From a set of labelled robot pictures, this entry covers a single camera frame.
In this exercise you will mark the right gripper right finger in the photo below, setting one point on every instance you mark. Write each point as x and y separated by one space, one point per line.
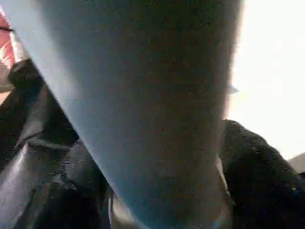
262 181

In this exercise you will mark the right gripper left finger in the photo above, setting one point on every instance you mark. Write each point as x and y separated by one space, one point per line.
76 191

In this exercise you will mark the white plastic table top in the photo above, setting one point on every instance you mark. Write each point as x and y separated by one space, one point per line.
271 71

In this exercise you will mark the white plastic table leg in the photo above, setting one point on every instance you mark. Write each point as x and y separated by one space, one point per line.
143 95

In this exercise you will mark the pink cushion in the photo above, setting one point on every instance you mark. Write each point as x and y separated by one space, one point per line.
5 43

